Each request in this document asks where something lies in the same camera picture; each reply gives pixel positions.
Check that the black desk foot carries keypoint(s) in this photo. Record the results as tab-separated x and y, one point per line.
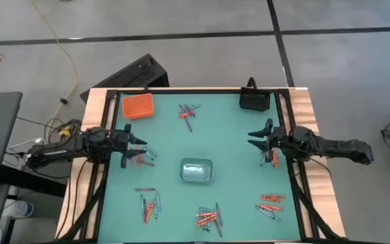
32	181

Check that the green table mat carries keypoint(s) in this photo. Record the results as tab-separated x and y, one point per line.
229	152

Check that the yellow plug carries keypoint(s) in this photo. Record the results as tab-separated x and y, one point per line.
65	130

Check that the white canister blue label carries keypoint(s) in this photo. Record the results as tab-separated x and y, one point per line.
20	208

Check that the clear plastic centre tray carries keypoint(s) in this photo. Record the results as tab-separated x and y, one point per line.
196	171

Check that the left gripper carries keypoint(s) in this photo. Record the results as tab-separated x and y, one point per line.
115	144

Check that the black plastic basket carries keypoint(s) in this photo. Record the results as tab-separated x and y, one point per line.
254	100

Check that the black table frame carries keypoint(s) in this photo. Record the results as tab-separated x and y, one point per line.
215	91

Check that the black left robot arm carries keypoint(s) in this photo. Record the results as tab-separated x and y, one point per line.
63	150

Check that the orange plastic basket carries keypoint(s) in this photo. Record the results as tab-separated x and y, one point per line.
137	105

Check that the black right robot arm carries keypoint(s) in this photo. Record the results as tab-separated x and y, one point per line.
337	149

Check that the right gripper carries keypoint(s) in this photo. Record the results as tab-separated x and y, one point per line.
283	142

